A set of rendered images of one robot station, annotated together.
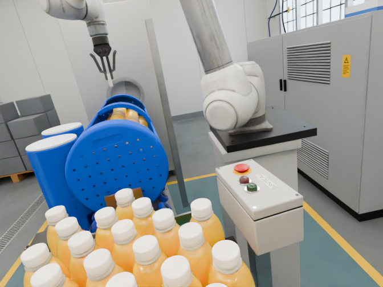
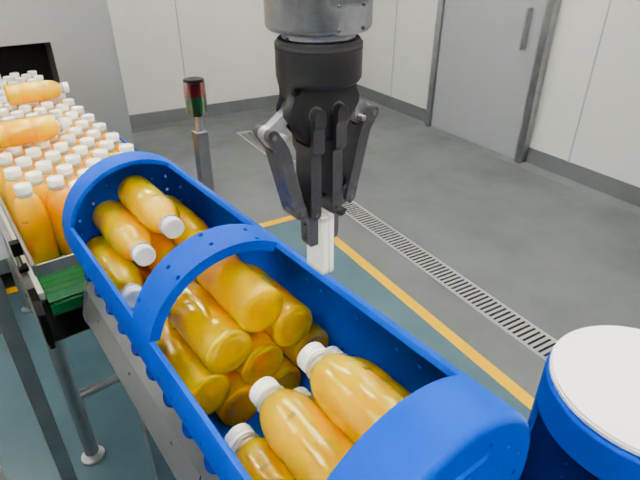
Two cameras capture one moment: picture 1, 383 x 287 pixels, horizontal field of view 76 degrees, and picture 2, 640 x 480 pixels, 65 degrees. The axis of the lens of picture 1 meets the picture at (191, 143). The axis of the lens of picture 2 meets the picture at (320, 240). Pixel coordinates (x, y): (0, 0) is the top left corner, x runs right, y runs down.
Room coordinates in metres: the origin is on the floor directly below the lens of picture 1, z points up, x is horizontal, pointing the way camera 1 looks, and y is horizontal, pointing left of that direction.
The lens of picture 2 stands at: (1.70, 0.14, 1.59)
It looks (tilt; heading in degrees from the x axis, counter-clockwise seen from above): 30 degrees down; 154
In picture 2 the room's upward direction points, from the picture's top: straight up
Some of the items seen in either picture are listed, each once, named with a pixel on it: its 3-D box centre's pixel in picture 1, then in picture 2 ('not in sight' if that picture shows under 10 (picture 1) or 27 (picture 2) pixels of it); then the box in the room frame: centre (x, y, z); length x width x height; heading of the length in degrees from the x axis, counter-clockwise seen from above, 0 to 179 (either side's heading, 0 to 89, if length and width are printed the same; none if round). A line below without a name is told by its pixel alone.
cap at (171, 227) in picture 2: not in sight; (171, 227); (0.87, 0.26, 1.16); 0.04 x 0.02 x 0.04; 101
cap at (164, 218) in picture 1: (163, 219); (55, 181); (0.39, 0.07, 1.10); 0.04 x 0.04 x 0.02
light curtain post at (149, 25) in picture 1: (168, 123); not in sight; (2.14, 0.17, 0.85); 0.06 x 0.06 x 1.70; 11
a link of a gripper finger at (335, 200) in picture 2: (102, 61); (330, 157); (1.29, 0.36, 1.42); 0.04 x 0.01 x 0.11; 11
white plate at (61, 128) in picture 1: (62, 128); not in sight; (1.83, 0.93, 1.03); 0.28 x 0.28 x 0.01
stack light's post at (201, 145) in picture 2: not in sight; (217, 277); (0.17, 0.49, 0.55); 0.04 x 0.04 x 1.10; 11
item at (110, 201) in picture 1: (127, 209); not in sight; (0.61, 0.21, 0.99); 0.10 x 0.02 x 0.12; 101
